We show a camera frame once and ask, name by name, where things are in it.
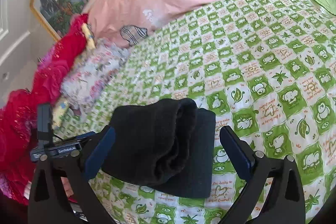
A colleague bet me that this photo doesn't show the red sequined cloth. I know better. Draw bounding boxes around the red sequined cloth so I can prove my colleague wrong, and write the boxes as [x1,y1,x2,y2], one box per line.
[0,14,88,205]

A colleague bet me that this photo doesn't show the green checkered cartoon bedsheet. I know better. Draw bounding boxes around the green checkered cartoon bedsheet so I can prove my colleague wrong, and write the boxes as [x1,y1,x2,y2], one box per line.
[57,0,335,222]

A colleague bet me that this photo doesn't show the floral white blanket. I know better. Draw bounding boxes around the floral white blanket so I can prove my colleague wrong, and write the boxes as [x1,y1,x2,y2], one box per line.
[52,39,130,129]

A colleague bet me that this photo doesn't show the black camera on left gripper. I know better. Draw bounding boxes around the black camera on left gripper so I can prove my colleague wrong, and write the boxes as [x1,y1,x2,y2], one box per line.
[37,103,54,148]

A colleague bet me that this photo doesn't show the black pants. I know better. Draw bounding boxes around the black pants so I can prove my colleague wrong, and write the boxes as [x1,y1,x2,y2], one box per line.
[101,98,216,199]

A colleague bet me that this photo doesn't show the left hand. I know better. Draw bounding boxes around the left hand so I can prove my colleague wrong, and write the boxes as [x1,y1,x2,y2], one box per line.
[61,177,74,197]

